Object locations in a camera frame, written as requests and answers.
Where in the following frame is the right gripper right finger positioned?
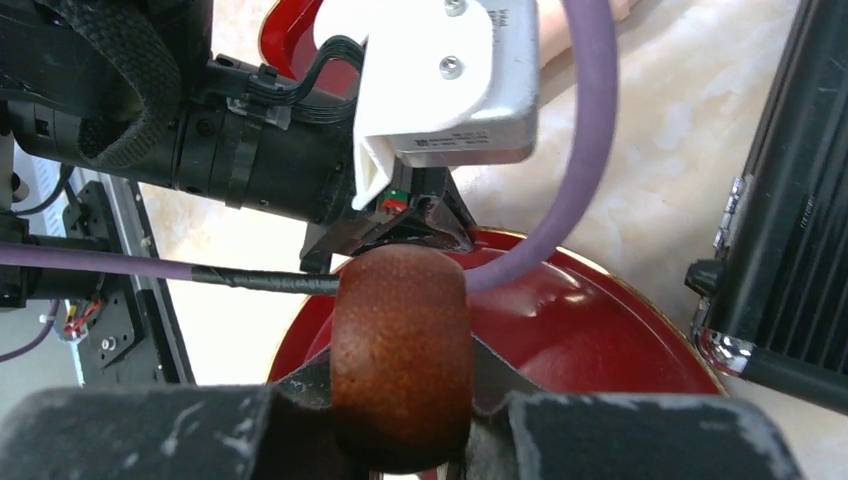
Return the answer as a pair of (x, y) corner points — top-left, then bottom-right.
(463, 334), (806, 480)

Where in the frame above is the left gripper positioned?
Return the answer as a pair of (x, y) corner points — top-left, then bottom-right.
(172, 56), (474, 273)

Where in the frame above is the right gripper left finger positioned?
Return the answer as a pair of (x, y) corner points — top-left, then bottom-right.
(1, 351), (329, 479)

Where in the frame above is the metal scraper wooden handle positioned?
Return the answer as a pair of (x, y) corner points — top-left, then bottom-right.
(330, 245), (474, 474)

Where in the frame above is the round red tray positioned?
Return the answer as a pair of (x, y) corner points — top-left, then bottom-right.
(268, 229), (723, 394)

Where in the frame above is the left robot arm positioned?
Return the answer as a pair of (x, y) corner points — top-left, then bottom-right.
(1, 1), (473, 273)

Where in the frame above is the red rectangular tray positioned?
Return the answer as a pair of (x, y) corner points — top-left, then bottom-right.
(259, 0), (358, 97)

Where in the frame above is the black case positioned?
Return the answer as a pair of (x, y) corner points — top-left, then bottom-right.
(685, 1), (847, 413)

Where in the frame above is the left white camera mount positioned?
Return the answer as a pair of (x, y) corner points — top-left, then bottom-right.
(313, 0), (540, 210)

